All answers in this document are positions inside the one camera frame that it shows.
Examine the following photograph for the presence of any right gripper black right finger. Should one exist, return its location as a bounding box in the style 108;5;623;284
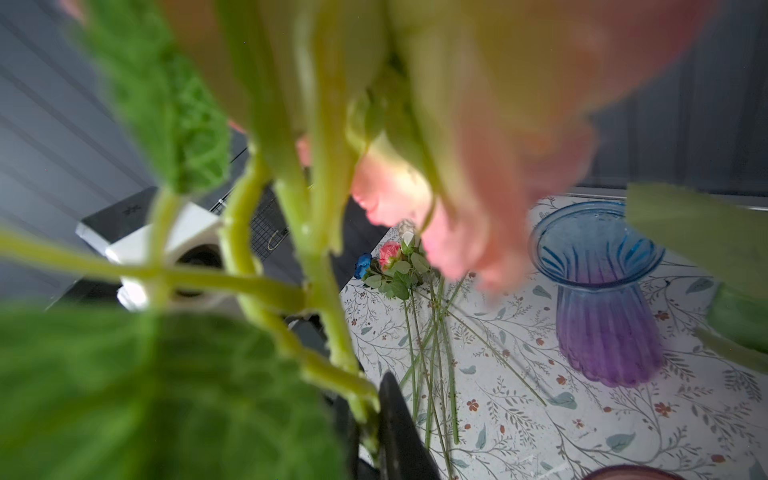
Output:
378;372;440;480

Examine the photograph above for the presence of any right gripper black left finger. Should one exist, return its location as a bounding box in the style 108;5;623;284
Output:
333;396;360;480

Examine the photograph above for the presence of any pink grey glass vase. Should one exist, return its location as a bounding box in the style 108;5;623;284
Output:
583;465;684;480

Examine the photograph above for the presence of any magenta rose long stem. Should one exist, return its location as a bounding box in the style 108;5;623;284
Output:
1;1;718;479

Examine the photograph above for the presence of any bunch of artificial flowers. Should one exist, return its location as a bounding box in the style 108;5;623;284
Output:
342;231;554;479

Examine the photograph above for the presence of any blue purple glass vase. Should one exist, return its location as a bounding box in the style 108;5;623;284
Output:
529;201;665;387

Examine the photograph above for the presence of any floral patterned table mat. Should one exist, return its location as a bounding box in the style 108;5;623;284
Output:
339;195;768;480

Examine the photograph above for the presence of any blue artificial flower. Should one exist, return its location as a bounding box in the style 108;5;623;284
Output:
354;253;373;280

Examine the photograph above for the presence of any black wire basket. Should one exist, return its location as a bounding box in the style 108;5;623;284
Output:
209;147;289;261

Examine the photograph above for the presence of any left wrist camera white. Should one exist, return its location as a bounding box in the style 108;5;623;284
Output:
76;187;242;317

